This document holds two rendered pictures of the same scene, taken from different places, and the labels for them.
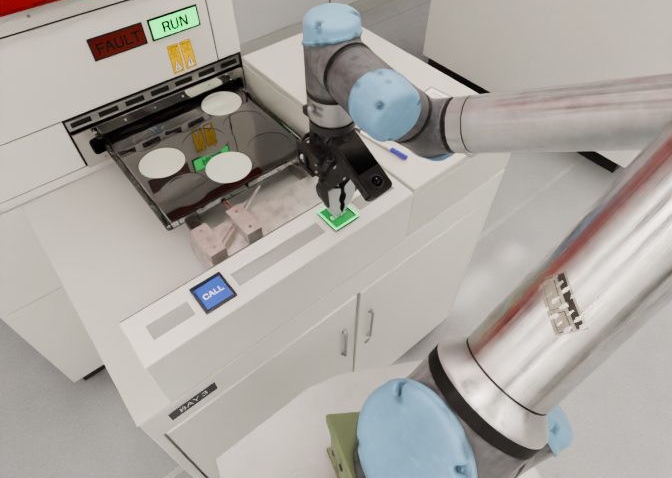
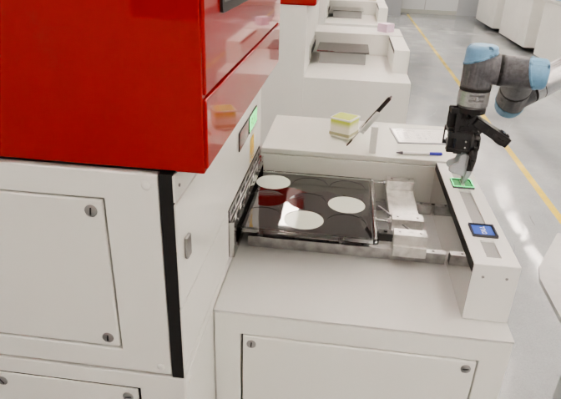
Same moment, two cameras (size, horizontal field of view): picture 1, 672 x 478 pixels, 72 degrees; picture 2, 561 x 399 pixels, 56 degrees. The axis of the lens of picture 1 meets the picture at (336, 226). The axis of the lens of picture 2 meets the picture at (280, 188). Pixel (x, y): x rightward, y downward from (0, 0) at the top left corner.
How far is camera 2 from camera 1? 1.26 m
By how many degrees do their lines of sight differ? 42
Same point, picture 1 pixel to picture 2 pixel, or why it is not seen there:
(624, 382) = (522, 307)
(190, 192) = (352, 223)
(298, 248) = (472, 202)
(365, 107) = (543, 70)
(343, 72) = (516, 63)
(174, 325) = (494, 250)
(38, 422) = not seen: outside the picture
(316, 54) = (489, 63)
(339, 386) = (548, 270)
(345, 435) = not seen: outside the picture
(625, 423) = (547, 326)
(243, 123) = (309, 184)
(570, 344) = not seen: outside the picture
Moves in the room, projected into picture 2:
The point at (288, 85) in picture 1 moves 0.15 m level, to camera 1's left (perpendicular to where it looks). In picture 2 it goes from (320, 149) to (285, 161)
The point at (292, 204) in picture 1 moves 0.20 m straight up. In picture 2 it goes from (406, 208) to (416, 139)
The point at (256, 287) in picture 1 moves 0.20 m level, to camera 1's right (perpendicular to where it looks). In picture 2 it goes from (492, 220) to (528, 197)
